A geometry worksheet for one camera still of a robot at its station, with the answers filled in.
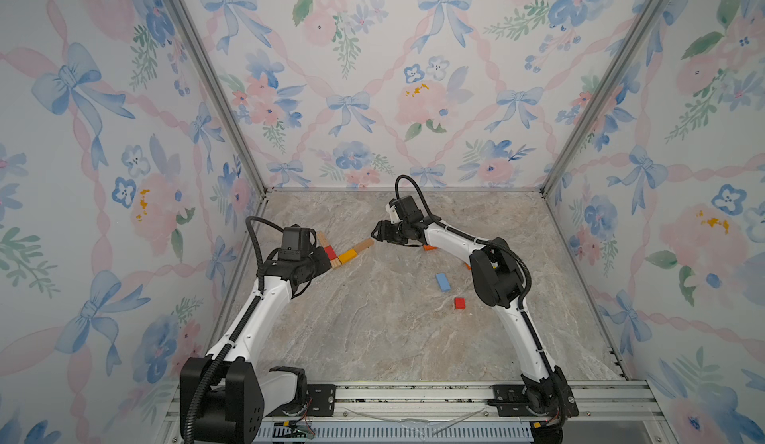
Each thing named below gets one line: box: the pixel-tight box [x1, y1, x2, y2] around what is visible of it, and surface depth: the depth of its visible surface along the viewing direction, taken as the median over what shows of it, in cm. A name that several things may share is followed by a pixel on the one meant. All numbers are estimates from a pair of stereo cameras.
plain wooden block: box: [353, 237, 375, 254], surface depth 105 cm
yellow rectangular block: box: [337, 248, 358, 265], surface depth 102 cm
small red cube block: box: [454, 297, 468, 310], surface depth 92 cm
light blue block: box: [436, 272, 452, 292], surface depth 96 cm
